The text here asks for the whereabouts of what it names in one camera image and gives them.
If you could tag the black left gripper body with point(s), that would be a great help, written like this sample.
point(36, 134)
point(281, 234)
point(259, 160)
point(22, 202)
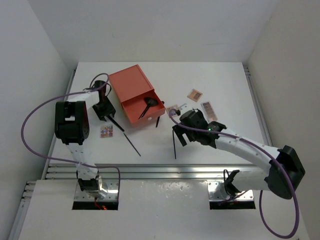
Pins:
point(103, 103)

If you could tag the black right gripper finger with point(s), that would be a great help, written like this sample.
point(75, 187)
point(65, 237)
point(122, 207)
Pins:
point(179, 131)
point(192, 135)

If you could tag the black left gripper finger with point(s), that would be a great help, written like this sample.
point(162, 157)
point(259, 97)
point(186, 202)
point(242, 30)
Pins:
point(100, 111)
point(109, 108)

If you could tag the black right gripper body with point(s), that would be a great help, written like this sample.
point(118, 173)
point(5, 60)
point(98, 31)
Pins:
point(201, 116)

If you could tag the thin black liner brush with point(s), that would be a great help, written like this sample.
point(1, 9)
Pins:
point(174, 144)

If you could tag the black powder brush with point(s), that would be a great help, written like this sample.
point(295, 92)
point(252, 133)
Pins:
point(115, 123)

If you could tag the orange drawer with white knob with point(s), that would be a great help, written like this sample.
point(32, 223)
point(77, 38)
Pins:
point(139, 112)

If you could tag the thin black makeup brush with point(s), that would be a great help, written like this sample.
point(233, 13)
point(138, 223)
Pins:
point(131, 144)

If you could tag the orange drawer box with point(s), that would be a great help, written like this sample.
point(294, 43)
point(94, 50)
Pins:
point(131, 87)

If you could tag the black fan brush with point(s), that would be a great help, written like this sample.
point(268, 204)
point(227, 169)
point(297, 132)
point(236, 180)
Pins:
point(150, 102)

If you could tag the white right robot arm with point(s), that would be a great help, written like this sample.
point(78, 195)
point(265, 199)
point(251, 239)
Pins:
point(280, 169)

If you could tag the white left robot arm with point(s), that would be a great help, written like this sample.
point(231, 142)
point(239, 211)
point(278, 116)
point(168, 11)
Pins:
point(72, 127)

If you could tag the long brown eyeshadow palette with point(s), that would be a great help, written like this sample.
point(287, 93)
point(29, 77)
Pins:
point(209, 111)

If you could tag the clear nine-pan eyeshadow palette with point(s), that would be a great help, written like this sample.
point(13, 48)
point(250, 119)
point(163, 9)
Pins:
point(106, 131)

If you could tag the small colourful eyeshadow palette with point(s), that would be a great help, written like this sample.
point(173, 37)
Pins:
point(172, 109)

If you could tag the square orange blush compact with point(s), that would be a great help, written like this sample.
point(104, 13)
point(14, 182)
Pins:
point(194, 95)

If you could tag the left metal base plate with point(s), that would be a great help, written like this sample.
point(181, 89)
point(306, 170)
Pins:
point(108, 192)

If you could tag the metal base plate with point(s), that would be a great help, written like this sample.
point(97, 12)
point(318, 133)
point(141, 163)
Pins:
point(108, 192)
point(218, 192)

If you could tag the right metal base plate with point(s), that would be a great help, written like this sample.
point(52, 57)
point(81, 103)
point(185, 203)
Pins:
point(218, 192)

